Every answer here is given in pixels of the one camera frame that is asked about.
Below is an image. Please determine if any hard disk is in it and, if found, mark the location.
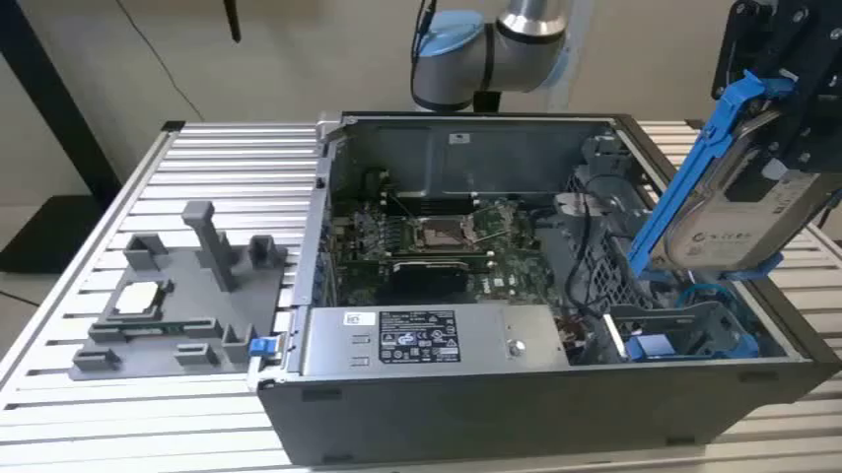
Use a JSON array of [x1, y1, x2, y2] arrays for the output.
[[624, 68, 842, 283]]

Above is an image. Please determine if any disk bay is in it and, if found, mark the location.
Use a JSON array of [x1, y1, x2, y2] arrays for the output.
[[601, 294, 788, 367]]

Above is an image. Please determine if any perforated metal drive cage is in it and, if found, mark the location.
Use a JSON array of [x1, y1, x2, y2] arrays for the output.
[[555, 135, 666, 319]]

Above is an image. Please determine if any green motherboard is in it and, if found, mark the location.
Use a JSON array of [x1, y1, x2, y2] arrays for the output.
[[327, 194, 560, 306]]

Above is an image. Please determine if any CPU socket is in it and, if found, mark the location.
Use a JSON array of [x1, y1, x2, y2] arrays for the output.
[[409, 215, 476, 250]]

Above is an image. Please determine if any black open PC case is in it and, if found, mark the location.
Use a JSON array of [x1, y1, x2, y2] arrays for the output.
[[245, 110, 842, 468]]

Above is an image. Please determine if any black hanging antenna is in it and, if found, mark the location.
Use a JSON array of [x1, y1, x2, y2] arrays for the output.
[[222, 0, 243, 44]]

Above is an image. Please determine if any silver power supply unit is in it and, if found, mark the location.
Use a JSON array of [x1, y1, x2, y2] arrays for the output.
[[296, 304, 571, 374]]

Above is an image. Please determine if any grey parts rack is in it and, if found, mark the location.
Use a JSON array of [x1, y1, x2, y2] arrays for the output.
[[69, 200, 291, 382]]

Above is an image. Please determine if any green RAM stick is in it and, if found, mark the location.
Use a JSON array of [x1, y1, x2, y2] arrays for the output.
[[122, 321, 213, 337]]

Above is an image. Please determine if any silver CPU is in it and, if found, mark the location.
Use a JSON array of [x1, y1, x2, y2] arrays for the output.
[[112, 282, 162, 314]]

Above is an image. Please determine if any black box on floor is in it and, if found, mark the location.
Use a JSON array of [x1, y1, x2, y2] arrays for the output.
[[0, 194, 121, 275]]

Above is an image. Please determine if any blue disk wire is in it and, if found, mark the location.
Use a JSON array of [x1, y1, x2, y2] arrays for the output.
[[675, 279, 739, 319]]

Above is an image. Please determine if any long black internal wire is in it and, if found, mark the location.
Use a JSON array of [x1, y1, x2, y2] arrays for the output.
[[565, 173, 643, 316]]

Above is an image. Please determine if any black arm joint cable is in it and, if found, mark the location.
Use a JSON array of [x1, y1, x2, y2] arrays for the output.
[[412, 0, 439, 48]]

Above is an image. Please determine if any thin black wall cable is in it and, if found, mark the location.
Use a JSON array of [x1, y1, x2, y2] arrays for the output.
[[120, 0, 206, 122]]

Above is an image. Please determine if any black metal post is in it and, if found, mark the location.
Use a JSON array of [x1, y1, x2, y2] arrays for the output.
[[0, 0, 124, 203]]

